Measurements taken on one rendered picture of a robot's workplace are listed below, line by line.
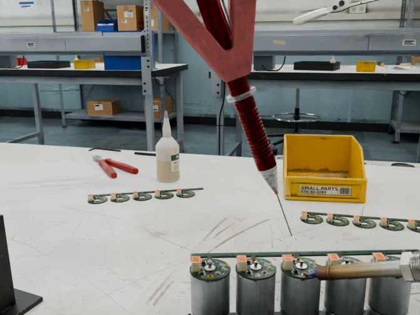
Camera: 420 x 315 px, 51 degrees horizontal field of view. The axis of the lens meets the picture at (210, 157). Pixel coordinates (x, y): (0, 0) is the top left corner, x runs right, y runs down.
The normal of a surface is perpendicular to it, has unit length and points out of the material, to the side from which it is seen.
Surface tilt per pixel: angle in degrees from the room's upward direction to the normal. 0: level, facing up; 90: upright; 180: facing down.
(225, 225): 0
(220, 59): 99
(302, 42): 90
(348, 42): 90
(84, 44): 90
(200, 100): 90
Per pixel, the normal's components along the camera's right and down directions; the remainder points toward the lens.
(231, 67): 0.15, 0.41
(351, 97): -0.26, 0.26
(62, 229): -0.01, -0.96
